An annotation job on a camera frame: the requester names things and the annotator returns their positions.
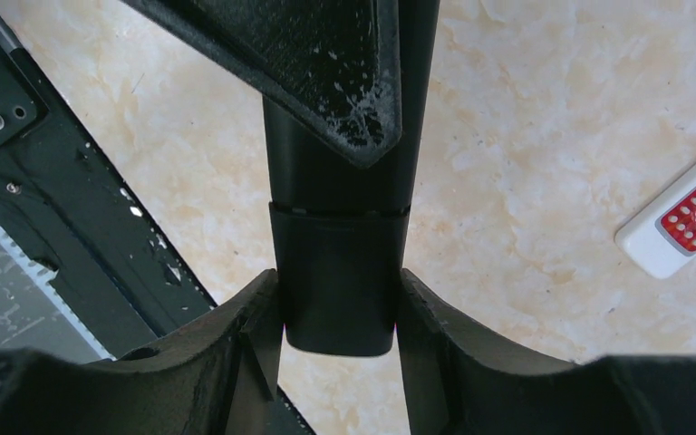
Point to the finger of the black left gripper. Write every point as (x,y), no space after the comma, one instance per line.
(334,66)

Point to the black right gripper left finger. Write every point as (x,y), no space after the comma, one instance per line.
(215,375)

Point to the black remote battery cover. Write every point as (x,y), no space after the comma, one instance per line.
(339,278)

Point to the white remote control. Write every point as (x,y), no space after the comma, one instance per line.
(661,238)

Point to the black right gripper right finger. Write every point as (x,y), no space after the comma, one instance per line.
(460,377)

